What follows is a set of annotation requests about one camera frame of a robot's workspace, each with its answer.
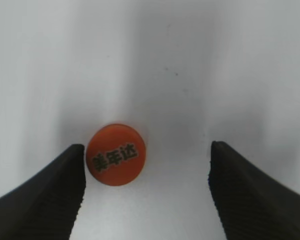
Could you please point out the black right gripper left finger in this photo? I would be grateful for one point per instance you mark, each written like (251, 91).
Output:
(46, 206)

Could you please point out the orange bottle cap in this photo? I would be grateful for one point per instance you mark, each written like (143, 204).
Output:
(116, 154)

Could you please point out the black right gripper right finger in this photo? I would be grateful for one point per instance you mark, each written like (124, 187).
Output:
(251, 205)

